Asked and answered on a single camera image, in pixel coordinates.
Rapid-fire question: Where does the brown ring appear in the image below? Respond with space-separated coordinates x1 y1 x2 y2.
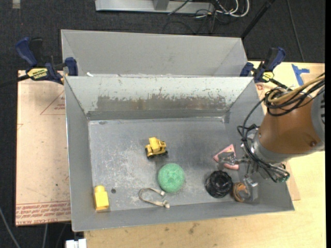
232 181 249 203

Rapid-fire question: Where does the grey strap loop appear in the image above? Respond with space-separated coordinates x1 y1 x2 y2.
138 187 171 209

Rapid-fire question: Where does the yellow toy block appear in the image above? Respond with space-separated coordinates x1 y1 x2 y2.
93 185 110 211

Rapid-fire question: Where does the grey metal bin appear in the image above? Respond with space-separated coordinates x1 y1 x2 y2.
61 29 295 233

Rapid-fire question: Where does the yellow toy truck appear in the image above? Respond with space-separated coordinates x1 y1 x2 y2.
144 136 168 159

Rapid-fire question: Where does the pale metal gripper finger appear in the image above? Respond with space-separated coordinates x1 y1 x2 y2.
222 162 246 169
218 154 245 163

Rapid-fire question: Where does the green ball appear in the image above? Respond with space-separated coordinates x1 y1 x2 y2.
157 163 186 193

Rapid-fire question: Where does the clear glass block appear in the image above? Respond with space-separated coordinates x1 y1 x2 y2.
243 176 259 202

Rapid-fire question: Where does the brown cardboard board red print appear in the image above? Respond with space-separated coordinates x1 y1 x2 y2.
15 70 302 227

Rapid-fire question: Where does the black ribbed round lid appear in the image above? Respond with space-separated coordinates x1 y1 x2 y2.
205 170 233 199

